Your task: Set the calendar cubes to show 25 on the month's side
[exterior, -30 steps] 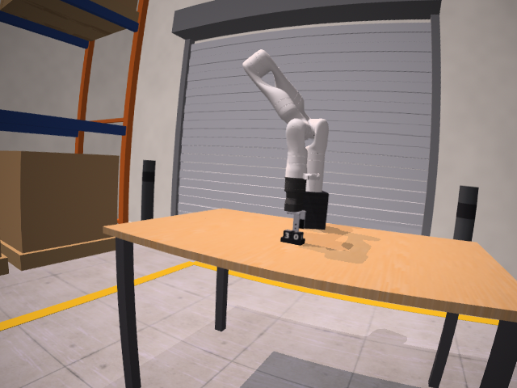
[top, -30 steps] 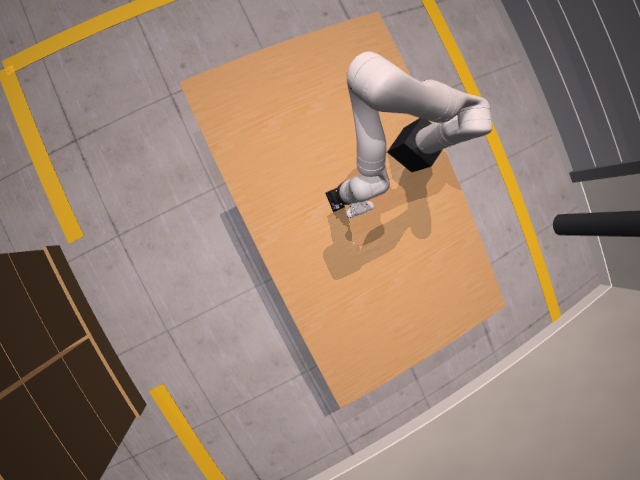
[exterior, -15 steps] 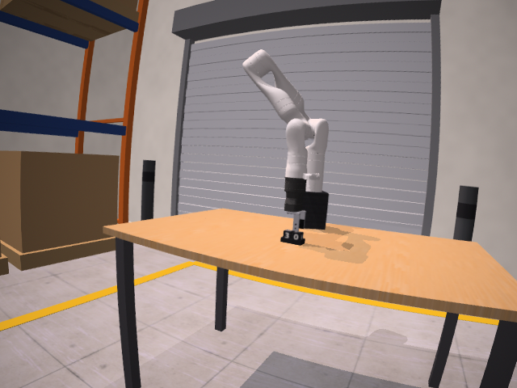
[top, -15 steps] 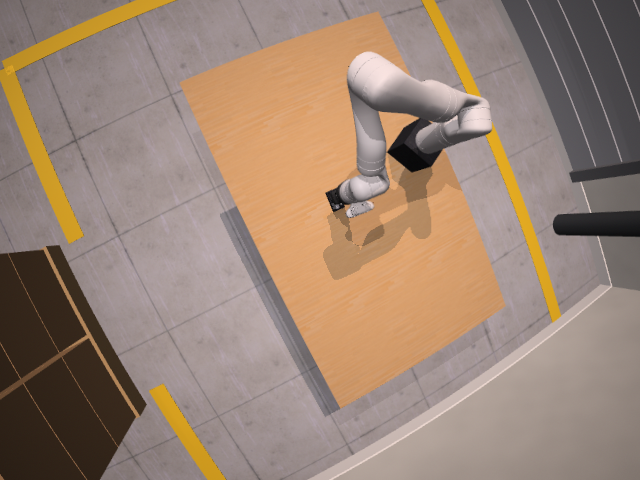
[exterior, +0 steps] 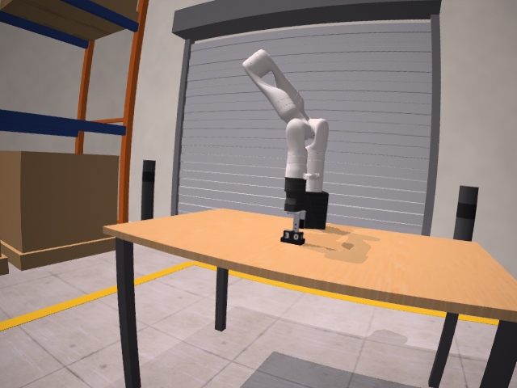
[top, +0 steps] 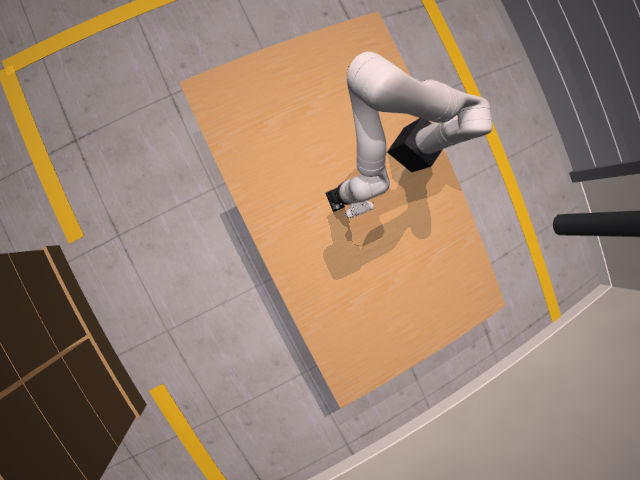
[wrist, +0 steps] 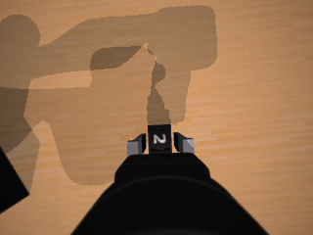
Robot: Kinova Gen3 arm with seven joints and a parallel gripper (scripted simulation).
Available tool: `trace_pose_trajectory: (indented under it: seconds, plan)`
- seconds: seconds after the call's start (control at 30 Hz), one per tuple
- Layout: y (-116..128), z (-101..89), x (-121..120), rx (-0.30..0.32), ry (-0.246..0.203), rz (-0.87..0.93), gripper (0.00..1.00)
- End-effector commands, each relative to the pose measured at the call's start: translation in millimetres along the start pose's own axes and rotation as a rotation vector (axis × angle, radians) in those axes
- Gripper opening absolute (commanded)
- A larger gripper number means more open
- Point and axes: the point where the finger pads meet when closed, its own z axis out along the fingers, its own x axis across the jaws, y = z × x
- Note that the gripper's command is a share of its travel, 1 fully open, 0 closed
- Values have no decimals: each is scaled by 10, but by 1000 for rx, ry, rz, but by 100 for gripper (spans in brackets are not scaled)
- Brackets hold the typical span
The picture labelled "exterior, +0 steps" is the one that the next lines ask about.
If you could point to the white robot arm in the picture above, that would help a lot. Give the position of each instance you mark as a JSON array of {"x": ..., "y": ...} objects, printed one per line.
[{"x": 290, "y": 105}]

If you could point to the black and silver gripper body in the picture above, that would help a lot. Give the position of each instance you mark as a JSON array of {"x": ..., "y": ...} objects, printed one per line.
[{"x": 295, "y": 186}]

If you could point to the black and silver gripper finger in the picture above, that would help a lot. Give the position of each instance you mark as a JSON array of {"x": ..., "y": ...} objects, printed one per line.
[
  {"x": 296, "y": 220},
  {"x": 302, "y": 220}
]

